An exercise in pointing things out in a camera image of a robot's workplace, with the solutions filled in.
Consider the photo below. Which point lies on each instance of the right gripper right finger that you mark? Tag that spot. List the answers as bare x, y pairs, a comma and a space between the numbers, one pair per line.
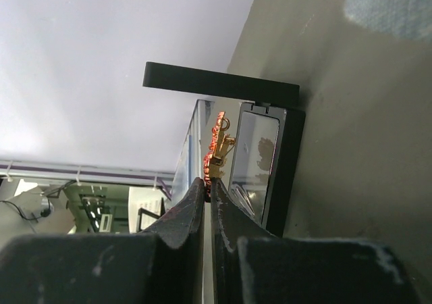
251, 265

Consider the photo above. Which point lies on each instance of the grey button-up shirt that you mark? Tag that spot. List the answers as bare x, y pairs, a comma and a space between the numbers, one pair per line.
405, 19

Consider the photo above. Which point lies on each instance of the black open jewelry box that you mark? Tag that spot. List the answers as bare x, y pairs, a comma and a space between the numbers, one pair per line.
268, 138

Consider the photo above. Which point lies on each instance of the orange gold brooch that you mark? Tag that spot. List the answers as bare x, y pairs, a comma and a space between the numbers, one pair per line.
220, 146

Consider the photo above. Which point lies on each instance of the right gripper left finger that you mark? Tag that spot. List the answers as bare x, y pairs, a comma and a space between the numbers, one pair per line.
161, 264

